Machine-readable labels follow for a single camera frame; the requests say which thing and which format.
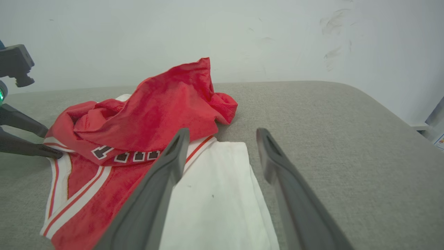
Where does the red and white shirt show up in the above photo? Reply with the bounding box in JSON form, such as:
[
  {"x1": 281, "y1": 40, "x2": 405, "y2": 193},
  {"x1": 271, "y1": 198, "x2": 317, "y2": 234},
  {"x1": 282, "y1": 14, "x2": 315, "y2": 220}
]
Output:
[{"x1": 40, "y1": 57, "x2": 280, "y2": 250}]

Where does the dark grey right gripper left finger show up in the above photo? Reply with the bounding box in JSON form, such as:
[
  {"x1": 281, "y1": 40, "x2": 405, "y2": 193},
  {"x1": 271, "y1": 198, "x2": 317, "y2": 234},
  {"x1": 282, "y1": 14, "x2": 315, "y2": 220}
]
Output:
[{"x1": 94, "y1": 128, "x2": 190, "y2": 250}]

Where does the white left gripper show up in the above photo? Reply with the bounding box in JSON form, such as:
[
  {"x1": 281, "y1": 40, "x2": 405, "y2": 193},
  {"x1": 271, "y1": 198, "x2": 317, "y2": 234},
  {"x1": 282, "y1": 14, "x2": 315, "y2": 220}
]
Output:
[{"x1": 0, "y1": 80, "x2": 63, "y2": 159}]

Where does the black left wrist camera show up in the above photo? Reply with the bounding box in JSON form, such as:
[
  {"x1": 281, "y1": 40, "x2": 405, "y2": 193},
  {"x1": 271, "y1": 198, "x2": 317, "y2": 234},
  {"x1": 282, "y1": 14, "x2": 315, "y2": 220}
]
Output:
[{"x1": 0, "y1": 44, "x2": 35, "y2": 87}]

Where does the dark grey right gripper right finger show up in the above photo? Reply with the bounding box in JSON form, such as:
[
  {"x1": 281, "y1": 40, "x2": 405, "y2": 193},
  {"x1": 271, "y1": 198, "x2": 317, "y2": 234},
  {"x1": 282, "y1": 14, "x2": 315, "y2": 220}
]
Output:
[{"x1": 257, "y1": 128, "x2": 354, "y2": 250}]

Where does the grey metal frame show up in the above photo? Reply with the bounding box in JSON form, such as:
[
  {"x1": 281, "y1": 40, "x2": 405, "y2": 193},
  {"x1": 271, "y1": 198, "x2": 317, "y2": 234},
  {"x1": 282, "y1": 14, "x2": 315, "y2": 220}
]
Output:
[{"x1": 425, "y1": 97, "x2": 444, "y2": 141}]

